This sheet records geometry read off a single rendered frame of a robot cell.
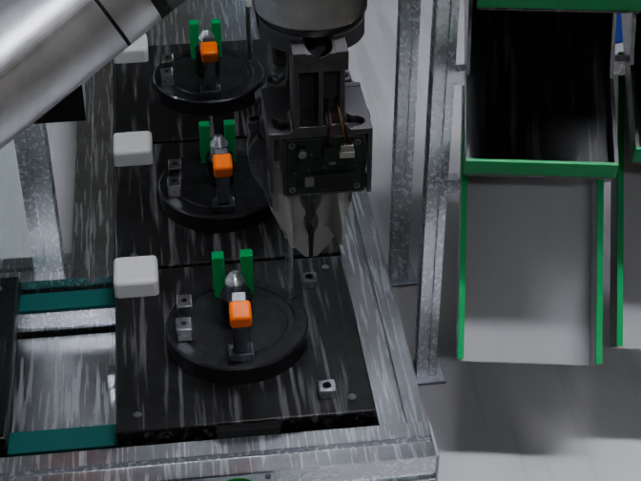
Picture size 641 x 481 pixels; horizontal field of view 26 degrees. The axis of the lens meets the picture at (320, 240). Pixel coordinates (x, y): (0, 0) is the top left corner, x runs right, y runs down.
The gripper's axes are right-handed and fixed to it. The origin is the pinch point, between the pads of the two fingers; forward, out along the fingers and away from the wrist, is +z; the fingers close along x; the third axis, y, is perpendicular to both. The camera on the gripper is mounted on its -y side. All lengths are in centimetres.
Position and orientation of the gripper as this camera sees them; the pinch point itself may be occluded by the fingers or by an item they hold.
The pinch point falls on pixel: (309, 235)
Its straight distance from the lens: 106.4
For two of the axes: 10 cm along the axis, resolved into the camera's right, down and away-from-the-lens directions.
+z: 0.0, 8.0, 6.0
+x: 9.9, -0.7, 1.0
